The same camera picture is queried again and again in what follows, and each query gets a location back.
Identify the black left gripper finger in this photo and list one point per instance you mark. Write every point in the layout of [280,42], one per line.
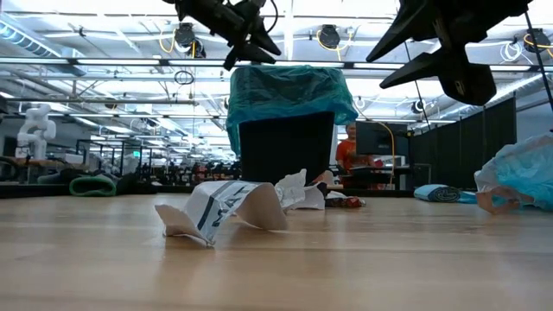
[261,36]
[248,52]

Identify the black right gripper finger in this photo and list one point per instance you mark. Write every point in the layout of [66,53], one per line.
[410,26]
[453,73]

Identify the teal trash bag with trash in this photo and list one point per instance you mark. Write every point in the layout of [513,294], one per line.
[289,90]

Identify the black trash bin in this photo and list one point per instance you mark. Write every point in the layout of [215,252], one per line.
[285,147]

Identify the fresh light blue trash bag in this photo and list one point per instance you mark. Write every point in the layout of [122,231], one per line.
[523,173]

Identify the white tissue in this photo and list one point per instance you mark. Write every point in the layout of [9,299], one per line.
[294,185]

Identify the orange black white snack wrapper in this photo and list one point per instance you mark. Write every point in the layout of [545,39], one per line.
[325,188]

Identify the white wrapper with MAT print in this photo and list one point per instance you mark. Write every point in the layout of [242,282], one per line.
[216,207]

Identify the white wrapper with dark print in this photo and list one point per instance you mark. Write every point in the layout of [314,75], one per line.
[313,201]

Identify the dark red snack wrapper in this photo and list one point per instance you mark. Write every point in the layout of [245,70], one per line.
[345,202]

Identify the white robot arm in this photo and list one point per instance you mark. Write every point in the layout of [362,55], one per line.
[36,129]

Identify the roll of blue trash bags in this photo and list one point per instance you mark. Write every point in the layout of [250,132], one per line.
[436,193]

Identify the thin black diagonal pole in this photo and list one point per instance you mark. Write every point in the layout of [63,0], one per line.
[535,47]
[424,110]

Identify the black curtain partition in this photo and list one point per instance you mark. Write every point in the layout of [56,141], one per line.
[466,147]

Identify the black monitor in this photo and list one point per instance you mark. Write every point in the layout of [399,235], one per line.
[384,138]

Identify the long ceiling light bar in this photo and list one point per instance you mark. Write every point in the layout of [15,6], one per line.
[121,61]

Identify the person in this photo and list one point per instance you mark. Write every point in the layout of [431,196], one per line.
[345,153]

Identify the grey cone with green rim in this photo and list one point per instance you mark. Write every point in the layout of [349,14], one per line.
[78,185]

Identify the grey ceiling duct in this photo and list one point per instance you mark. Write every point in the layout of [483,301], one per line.
[26,41]

